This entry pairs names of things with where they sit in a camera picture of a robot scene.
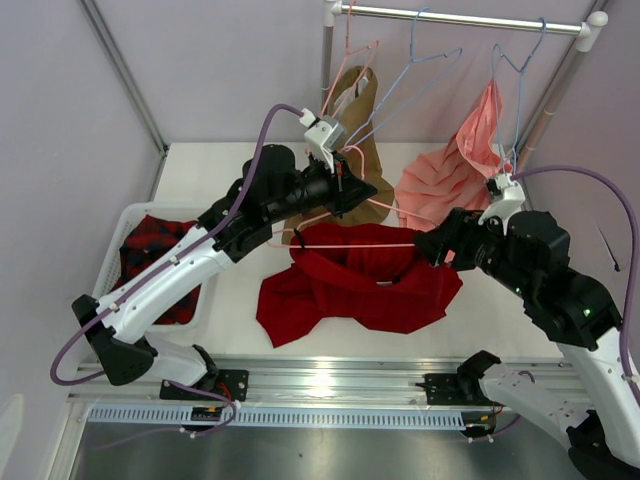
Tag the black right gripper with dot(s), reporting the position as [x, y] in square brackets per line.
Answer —
[451, 240]

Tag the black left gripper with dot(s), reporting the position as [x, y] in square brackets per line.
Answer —
[341, 184]

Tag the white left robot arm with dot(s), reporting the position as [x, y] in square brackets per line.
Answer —
[270, 190]

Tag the tan brown skirt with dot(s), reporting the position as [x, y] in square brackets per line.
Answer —
[352, 103]

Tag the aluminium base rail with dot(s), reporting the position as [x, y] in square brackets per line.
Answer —
[315, 392]

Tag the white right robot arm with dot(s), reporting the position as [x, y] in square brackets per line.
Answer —
[577, 313]

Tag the pink wire hanger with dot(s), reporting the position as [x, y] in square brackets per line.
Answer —
[350, 245]

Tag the white plastic basket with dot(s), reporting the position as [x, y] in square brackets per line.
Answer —
[129, 219]

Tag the red skirt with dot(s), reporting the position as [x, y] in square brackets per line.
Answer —
[391, 290]

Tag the blue hanger with pink skirt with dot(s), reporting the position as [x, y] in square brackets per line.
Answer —
[507, 153]

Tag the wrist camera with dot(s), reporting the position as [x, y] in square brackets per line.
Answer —
[506, 198]
[322, 134]

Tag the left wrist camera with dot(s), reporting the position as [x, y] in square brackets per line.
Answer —
[322, 134]

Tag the red plaid garment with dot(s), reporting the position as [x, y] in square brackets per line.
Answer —
[146, 243]

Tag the salmon pink skirt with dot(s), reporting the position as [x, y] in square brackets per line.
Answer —
[455, 175]

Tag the metal clothes rack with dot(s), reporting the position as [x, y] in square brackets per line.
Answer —
[585, 36]

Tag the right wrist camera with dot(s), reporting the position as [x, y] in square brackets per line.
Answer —
[506, 198]

